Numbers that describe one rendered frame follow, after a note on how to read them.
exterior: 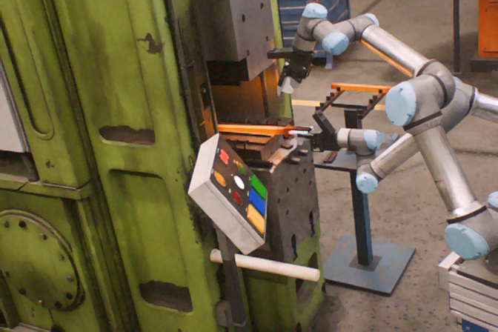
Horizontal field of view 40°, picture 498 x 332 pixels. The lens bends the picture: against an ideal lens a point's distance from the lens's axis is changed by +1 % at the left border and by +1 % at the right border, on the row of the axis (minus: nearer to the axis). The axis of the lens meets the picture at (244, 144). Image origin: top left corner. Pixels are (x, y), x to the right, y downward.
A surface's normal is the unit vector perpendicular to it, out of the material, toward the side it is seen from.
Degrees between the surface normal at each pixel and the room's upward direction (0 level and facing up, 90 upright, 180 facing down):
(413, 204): 0
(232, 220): 90
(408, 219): 0
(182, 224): 90
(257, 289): 89
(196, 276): 90
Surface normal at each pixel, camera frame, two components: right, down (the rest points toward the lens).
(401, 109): -0.88, 0.22
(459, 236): -0.78, 0.45
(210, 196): -0.06, 0.44
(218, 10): -0.47, 0.44
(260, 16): 0.87, 0.08
